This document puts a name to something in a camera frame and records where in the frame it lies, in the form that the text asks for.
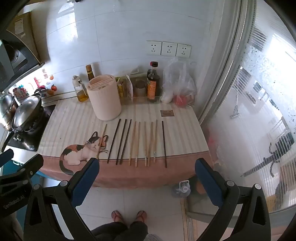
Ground white wall socket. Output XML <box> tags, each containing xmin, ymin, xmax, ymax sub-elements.
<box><xmin>146</xmin><ymin>40</ymin><xmax>162</xmax><ymax>55</ymax></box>
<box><xmin>161</xmin><ymin>42</ymin><xmax>178</xmax><ymax>57</ymax></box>
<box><xmin>176</xmin><ymin>43</ymin><xmax>192</xmax><ymax>58</ymax></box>

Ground brown cap dark sauce bottle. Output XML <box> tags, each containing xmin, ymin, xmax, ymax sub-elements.
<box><xmin>85</xmin><ymin>64</ymin><xmax>95</xmax><ymax>81</ymax></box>

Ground yellow seasoning packet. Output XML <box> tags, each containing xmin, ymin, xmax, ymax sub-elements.
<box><xmin>117</xmin><ymin>77</ymin><xmax>126</xmax><ymax>99</ymax></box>

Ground red plastic pouch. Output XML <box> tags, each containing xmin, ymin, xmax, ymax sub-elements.
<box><xmin>173</xmin><ymin>94</ymin><xmax>196</xmax><ymax>107</ymax></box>

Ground clear plastic bag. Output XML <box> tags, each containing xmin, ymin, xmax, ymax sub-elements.
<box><xmin>161</xmin><ymin>57</ymin><xmax>197</xmax><ymax>107</ymax></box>

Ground clear plastic jar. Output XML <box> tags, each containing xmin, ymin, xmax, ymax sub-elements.
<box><xmin>134</xmin><ymin>79</ymin><xmax>147</xmax><ymax>98</ymax></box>

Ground white window frame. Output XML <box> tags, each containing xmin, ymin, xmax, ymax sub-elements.
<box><xmin>196</xmin><ymin>0</ymin><xmax>296</xmax><ymax>223</ymax></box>

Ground beige utensil holder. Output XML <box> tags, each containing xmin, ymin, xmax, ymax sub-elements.
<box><xmin>86</xmin><ymin>74</ymin><xmax>122</xmax><ymax>121</ymax></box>

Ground person's leg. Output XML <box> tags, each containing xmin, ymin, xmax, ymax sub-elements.
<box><xmin>128</xmin><ymin>210</ymin><xmax>148</xmax><ymax>241</ymax></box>
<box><xmin>91</xmin><ymin>210</ymin><xmax>129</xmax><ymax>241</ymax></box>

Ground colourful wall stickers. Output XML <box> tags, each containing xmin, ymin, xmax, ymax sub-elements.
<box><xmin>11</xmin><ymin>68</ymin><xmax>58</xmax><ymax>100</ymax></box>

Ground silver pot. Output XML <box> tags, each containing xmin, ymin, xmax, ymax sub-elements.
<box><xmin>0</xmin><ymin>93</ymin><xmax>18</xmax><ymax>126</ymax></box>

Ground black wok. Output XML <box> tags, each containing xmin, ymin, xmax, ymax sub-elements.
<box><xmin>10</xmin><ymin>93</ymin><xmax>50</xmax><ymax>133</ymax></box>

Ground light wooden chopstick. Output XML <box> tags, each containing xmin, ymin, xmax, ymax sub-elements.
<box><xmin>129</xmin><ymin>121</ymin><xmax>137</xmax><ymax>166</ymax></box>

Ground striped cat print table mat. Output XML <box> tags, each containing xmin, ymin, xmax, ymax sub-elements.
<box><xmin>38</xmin><ymin>100</ymin><xmax>214</xmax><ymax>188</ymax></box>

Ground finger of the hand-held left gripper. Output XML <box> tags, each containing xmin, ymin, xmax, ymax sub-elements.
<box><xmin>0</xmin><ymin>149</ymin><xmax>14</xmax><ymax>166</ymax></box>
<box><xmin>14</xmin><ymin>155</ymin><xmax>44</xmax><ymax>184</ymax></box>

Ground teal base cabinet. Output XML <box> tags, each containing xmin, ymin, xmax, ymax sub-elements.
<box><xmin>32</xmin><ymin>173</ymin><xmax>48</xmax><ymax>186</ymax></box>

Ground black gas stove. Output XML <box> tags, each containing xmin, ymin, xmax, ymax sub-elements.
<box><xmin>5</xmin><ymin>104</ymin><xmax>57</xmax><ymax>152</ymax></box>

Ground grey hanging mop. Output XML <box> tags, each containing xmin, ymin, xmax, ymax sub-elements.
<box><xmin>230</xmin><ymin>76</ymin><xmax>242</xmax><ymax>120</ymax></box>

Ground black range hood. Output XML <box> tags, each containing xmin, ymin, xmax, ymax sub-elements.
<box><xmin>0</xmin><ymin>38</ymin><xmax>45</xmax><ymax>93</ymax></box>

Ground clear plastic jug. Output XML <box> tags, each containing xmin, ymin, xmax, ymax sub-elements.
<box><xmin>171</xmin><ymin>179</ymin><xmax>192</xmax><ymax>198</ymax></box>

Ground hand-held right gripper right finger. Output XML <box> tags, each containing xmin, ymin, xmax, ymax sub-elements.
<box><xmin>195</xmin><ymin>158</ymin><xmax>271</xmax><ymax>241</ymax></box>

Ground clear plastic tray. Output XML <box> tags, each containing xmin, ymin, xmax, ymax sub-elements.
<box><xmin>119</xmin><ymin>94</ymin><xmax>162</xmax><ymax>105</ymax></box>

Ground orange label sauce bottle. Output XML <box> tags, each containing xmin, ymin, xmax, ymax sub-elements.
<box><xmin>147</xmin><ymin>61</ymin><xmax>161</xmax><ymax>102</ymax></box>

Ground steel wok lid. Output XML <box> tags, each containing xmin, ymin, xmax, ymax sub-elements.
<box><xmin>13</xmin><ymin>95</ymin><xmax>42</xmax><ymax>129</ymax></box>

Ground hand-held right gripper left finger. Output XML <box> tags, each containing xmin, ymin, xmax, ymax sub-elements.
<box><xmin>23</xmin><ymin>158</ymin><xmax>100</xmax><ymax>241</ymax></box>

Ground person's right leg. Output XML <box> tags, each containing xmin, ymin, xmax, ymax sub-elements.
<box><xmin>128</xmin><ymin>210</ymin><xmax>148</xmax><ymax>241</ymax></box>

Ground clear cooking oil bottle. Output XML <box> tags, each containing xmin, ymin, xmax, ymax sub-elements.
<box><xmin>72</xmin><ymin>75</ymin><xmax>89</xmax><ymax>102</ymax></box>

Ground person's left leg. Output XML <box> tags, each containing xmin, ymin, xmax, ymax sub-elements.
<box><xmin>91</xmin><ymin>210</ymin><xmax>129</xmax><ymax>241</ymax></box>

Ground white seasoning packet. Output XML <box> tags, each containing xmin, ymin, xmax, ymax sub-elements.
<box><xmin>125</xmin><ymin>74</ymin><xmax>134</xmax><ymax>102</ymax></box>

